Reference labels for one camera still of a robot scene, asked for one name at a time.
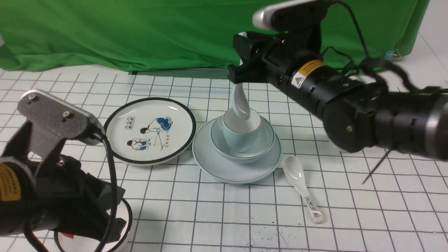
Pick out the green backdrop cloth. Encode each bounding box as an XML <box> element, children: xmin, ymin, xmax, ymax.
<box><xmin>0</xmin><ymin>0</ymin><xmax>430</xmax><ymax>71</ymax></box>

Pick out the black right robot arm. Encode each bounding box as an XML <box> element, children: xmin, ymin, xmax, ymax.
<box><xmin>228</xmin><ymin>29</ymin><xmax>447</xmax><ymax>161</ymax></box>

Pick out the pale blue shallow bowl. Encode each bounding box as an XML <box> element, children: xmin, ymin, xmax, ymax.
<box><xmin>210</xmin><ymin>116</ymin><xmax>275</xmax><ymax>163</ymax></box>

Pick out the plain white ceramic spoon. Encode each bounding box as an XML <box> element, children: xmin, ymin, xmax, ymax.
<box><xmin>233</xmin><ymin>83</ymin><xmax>251</xmax><ymax>121</ymax></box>

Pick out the blue binder clip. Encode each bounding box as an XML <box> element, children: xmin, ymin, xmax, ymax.
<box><xmin>384</xmin><ymin>49</ymin><xmax>401</xmax><ymax>62</ymax></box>

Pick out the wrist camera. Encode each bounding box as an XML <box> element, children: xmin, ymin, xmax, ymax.
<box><xmin>2</xmin><ymin>89</ymin><xmax>104</xmax><ymax>160</ymax></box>
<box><xmin>252</xmin><ymin>0</ymin><xmax>331</xmax><ymax>53</ymax></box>

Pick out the white plate with cartoon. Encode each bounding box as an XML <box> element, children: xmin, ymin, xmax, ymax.
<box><xmin>104</xmin><ymin>98</ymin><xmax>196</xmax><ymax>166</ymax></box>

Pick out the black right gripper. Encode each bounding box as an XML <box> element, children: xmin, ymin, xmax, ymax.
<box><xmin>227</xmin><ymin>31</ymin><xmax>322</xmax><ymax>102</ymax></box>

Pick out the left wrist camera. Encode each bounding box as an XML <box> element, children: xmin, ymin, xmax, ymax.
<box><xmin>2</xmin><ymin>89</ymin><xmax>104</xmax><ymax>160</ymax></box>

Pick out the white bowl with cartoon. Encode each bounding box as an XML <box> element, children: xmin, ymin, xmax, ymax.
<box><xmin>54</xmin><ymin>199</ymin><xmax>133</xmax><ymax>252</ymax></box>

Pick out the pale blue plain plate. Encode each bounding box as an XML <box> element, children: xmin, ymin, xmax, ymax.
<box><xmin>192</xmin><ymin>117</ymin><xmax>282</xmax><ymax>184</ymax></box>

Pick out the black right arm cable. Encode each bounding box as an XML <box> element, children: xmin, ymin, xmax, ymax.
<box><xmin>322</xmin><ymin>0</ymin><xmax>441</xmax><ymax>184</ymax></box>

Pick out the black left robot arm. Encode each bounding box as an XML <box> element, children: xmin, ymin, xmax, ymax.
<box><xmin>0</xmin><ymin>155</ymin><xmax>112</xmax><ymax>241</ymax></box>

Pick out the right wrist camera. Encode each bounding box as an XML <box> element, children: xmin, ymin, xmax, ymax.
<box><xmin>252</xmin><ymin>0</ymin><xmax>331</xmax><ymax>53</ymax></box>

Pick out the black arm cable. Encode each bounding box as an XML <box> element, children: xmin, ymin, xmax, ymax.
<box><xmin>23</xmin><ymin>131</ymin><xmax>119</xmax><ymax>252</ymax></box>
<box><xmin>322</xmin><ymin>0</ymin><xmax>441</xmax><ymax>184</ymax></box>

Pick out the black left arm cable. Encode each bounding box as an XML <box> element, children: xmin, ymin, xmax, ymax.
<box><xmin>23</xmin><ymin>131</ymin><xmax>119</xmax><ymax>252</ymax></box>

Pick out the pale blue cup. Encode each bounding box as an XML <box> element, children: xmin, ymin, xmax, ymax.
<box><xmin>222</xmin><ymin>108</ymin><xmax>262</xmax><ymax>153</ymax></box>

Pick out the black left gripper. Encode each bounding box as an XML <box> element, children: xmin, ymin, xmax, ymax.
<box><xmin>31</xmin><ymin>155</ymin><xmax>113</xmax><ymax>241</ymax></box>

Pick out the white spoon with label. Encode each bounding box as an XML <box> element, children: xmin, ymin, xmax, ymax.
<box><xmin>282</xmin><ymin>156</ymin><xmax>324</xmax><ymax>224</ymax></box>

